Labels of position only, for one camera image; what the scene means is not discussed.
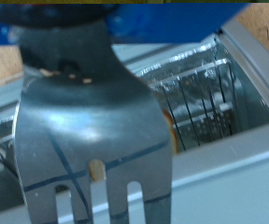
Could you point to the metal spatula with blue block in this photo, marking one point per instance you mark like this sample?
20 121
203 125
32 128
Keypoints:
94 124

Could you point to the silver toaster oven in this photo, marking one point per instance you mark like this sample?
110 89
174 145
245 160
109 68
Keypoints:
234 186

